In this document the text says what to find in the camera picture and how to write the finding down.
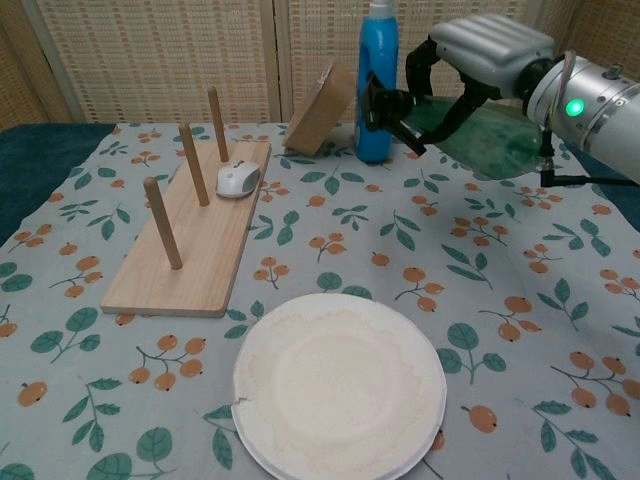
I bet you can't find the wooden peg board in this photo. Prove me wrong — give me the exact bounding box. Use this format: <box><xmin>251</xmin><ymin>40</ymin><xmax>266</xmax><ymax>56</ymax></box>
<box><xmin>99</xmin><ymin>85</ymin><xmax>274</xmax><ymax>319</ymax></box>

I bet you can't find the blue pump bottle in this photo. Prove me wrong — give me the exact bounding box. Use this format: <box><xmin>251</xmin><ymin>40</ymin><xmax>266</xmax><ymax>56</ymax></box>
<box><xmin>355</xmin><ymin>0</ymin><xmax>399</xmax><ymax>164</ymax></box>

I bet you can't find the white computer mouse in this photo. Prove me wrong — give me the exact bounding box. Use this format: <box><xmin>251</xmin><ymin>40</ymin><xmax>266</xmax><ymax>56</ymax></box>
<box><xmin>215</xmin><ymin>159</ymin><xmax>262</xmax><ymax>199</ymax></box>

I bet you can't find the white paper plate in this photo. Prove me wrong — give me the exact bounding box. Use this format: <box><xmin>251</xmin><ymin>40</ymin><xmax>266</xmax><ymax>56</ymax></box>
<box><xmin>231</xmin><ymin>293</ymin><xmax>448</xmax><ymax>480</ymax></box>

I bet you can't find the bamboo screen panel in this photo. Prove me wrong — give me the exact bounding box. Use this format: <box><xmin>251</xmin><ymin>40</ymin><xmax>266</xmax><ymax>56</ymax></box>
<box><xmin>27</xmin><ymin>0</ymin><xmax>284</xmax><ymax>126</ymax></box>
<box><xmin>273</xmin><ymin>0</ymin><xmax>640</xmax><ymax>126</ymax></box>
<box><xmin>0</xmin><ymin>0</ymin><xmax>76</xmax><ymax>131</ymax></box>

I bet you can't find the green glass bottle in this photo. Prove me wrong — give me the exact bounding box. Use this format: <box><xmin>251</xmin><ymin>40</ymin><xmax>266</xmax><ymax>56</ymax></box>
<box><xmin>362</xmin><ymin>72</ymin><xmax>547</xmax><ymax>182</ymax></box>

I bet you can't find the teal table cover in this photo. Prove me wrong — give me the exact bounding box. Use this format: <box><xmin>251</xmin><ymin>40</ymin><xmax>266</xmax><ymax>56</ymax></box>
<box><xmin>0</xmin><ymin>122</ymin><xmax>120</xmax><ymax>251</ymax></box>

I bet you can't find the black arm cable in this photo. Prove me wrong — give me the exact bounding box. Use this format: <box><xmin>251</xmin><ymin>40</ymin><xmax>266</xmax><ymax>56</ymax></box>
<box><xmin>537</xmin><ymin>128</ymin><xmax>640</xmax><ymax>190</ymax></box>

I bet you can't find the floral tablecloth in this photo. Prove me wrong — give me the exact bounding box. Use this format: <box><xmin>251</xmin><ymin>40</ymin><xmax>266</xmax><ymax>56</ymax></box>
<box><xmin>0</xmin><ymin>121</ymin><xmax>640</xmax><ymax>480</ymax></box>

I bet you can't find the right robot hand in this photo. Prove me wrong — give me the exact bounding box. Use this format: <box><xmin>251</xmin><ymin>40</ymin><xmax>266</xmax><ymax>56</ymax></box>
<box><xmin>404</xmin><ymin>13</ymin><xmax>556</xmax><ymax>147</ymax></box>

